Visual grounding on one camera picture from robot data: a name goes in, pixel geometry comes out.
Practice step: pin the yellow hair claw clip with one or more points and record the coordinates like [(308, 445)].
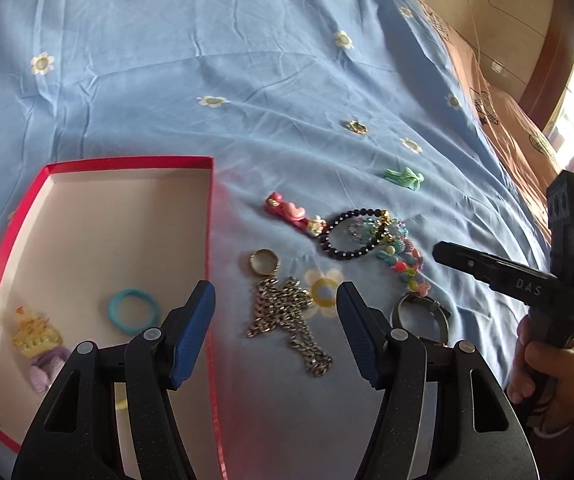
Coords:
[(34, 340)]

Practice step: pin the brown wooden frame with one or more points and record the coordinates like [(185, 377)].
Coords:
[(562, 60)]

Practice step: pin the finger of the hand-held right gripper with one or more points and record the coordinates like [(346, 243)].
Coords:
[(459, 257)]

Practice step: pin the pink hair clip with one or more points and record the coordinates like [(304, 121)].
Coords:
[(289, 210)]

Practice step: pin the mesh band wristwatch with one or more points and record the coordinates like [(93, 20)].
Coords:
[(402, 317)]

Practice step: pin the brown printed blanket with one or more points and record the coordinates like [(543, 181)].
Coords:
[(507, 120)]

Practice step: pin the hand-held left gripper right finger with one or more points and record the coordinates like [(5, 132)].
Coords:
[(357, 330)]

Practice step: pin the blue floral bedsheet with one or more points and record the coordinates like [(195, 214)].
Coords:
[(217, 35)]

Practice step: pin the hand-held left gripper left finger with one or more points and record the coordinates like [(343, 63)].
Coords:
[(194, 330)]

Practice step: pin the person's right hand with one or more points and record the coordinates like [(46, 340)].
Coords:
[(562, 365)]

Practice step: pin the red shallow box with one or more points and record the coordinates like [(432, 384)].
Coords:
[(117, 235)]

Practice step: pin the green bow hair clip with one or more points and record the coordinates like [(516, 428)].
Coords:
[(407, 178)]

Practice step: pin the purple bow hair clip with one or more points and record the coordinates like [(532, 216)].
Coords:
[(42, 375)]

